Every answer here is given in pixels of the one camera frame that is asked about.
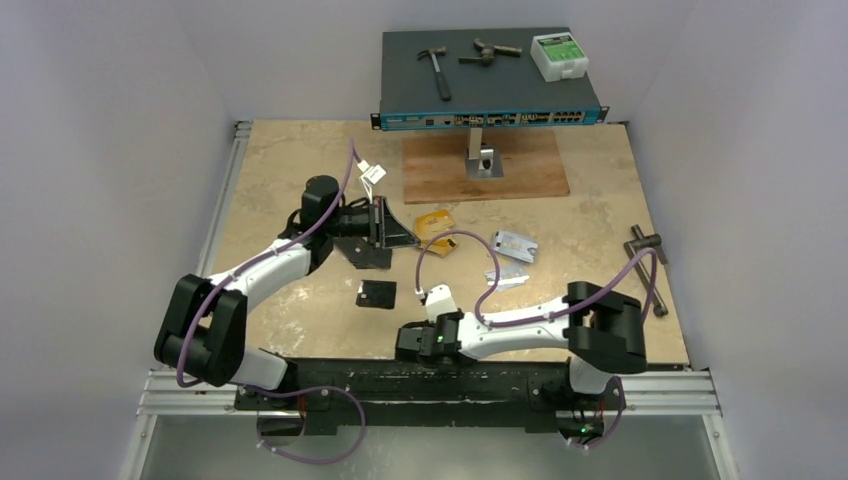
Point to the dark metal crank handle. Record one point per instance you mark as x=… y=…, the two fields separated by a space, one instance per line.
x=632 y=247

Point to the metal stand post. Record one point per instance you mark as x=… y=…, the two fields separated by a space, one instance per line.
x=482 y=161

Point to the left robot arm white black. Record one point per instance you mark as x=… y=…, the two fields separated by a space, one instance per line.
x=203 y=333

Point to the blue network switch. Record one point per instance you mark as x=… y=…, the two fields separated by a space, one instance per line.
x=510 y=92

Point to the black VIP card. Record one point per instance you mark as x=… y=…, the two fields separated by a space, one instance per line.
x=377 y=294

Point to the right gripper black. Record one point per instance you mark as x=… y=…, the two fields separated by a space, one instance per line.
x=407 y=341

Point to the wooden board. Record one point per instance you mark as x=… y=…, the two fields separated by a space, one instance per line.
x=505 y=165

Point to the hammer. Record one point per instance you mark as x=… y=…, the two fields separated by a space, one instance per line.
x=441 y=82

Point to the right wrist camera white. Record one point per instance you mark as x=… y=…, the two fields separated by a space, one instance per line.
x=437 y=301

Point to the metal clamp tool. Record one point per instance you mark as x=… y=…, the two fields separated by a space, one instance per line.
x=488 y=52

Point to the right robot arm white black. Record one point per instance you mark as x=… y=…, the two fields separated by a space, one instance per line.
x=602 y=329

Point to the white green box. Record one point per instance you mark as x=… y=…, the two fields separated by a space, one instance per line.
x=559 y=57

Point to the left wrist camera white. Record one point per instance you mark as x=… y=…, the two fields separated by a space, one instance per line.
x=371 y=175

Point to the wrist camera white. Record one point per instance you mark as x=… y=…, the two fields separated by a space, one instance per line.
x=437 y=301
x=371 y=175

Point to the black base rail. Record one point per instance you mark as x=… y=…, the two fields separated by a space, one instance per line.
x=533 y=396

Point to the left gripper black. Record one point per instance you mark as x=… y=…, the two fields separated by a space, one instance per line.
x=387 y=232

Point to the aluminium frame rail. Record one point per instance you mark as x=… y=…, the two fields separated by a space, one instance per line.
x=672 y=426

